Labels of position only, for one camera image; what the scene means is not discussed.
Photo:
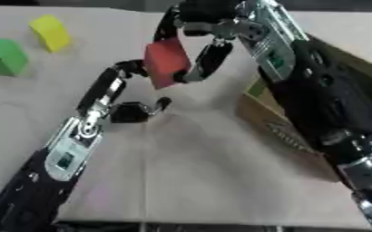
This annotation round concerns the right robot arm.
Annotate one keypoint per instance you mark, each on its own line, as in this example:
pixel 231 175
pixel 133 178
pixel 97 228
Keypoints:
pixel 321 99

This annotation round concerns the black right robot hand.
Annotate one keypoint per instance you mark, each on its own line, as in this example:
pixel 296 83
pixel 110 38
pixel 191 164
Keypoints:
pixel 210 59

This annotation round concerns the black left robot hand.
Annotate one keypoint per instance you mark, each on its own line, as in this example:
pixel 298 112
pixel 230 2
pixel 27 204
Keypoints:
pixel 99 87

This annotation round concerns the tan cardboard box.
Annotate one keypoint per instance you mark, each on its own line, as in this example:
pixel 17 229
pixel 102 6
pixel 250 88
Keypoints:
pixel 284 127

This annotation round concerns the red block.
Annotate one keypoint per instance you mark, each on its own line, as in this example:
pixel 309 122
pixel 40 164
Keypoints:
pixel 165 63

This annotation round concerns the green block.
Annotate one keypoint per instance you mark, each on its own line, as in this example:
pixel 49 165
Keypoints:
pixel 4 56

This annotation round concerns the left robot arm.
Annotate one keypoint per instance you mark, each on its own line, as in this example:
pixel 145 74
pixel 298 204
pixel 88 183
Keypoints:
pixel 41 178

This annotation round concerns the yellow block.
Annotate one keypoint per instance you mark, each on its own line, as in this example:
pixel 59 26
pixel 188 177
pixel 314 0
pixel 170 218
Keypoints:
pixel 51 32

